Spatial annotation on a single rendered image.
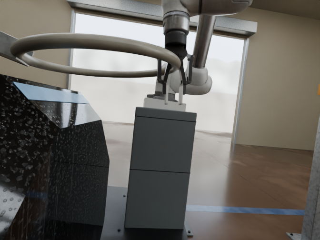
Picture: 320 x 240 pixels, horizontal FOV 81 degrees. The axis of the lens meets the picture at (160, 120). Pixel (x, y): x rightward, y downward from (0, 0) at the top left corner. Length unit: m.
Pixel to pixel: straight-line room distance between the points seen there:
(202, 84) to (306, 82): 6.27
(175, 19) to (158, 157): 0.83
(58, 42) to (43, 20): 5.75
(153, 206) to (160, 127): 0.52
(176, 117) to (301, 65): 6.41
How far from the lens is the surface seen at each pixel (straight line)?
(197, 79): 1.31
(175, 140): 1.21
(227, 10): 0.72
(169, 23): 0.67
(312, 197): 1.67
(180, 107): 1.26
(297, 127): 7.26
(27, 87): 0.42
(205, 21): 1.26
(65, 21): 6.01
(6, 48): 0.62
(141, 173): 1.25
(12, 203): 0.33
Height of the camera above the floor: 0.80
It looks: 3 degrees down
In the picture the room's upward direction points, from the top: 6 degrees clockwise
